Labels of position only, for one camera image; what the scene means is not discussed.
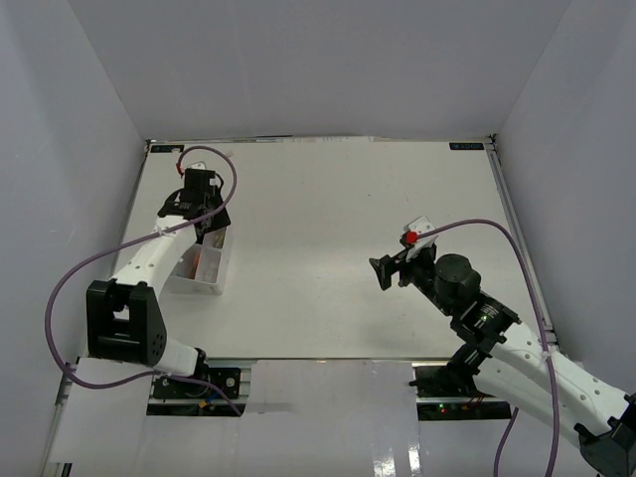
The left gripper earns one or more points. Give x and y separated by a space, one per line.
221 220

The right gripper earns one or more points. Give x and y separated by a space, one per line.
386 266

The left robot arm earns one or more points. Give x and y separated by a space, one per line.
124 320

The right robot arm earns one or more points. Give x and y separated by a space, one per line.
503 357

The white compartment tray front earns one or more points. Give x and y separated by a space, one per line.
211 274

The left black table label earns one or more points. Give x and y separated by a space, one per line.
166 148

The black table label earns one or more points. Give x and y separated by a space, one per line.
466 146
166 148

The right black table label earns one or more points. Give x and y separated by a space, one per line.
466 146

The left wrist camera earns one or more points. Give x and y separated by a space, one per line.
199 165

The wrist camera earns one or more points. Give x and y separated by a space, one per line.
199 165
417 236

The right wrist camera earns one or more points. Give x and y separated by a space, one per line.
417 236

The right aluminium rail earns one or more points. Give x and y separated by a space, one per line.
516 232

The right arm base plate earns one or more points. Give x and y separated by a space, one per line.
440 402

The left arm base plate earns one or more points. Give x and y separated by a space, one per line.
169 397

